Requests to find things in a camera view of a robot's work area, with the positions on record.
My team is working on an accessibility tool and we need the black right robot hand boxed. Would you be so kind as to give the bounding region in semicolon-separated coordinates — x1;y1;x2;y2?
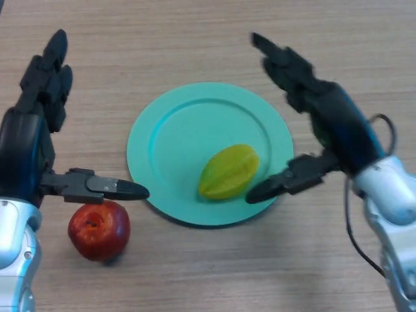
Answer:
245;31;391;205

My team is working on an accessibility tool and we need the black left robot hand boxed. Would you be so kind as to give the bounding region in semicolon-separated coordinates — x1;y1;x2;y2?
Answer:
0;29;151;209

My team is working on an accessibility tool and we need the yellow starfruit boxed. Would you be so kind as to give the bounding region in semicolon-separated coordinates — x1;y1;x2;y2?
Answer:
198;144;261;201

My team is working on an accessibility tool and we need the teal round plate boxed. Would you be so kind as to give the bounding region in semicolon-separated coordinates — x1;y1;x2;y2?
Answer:
126;82;294;228

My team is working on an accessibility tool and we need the red apple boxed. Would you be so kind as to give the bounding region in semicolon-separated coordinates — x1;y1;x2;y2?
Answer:
67;200;131;263

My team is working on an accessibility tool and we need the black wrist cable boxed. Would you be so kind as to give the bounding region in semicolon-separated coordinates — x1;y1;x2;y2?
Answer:
344;113;398;279

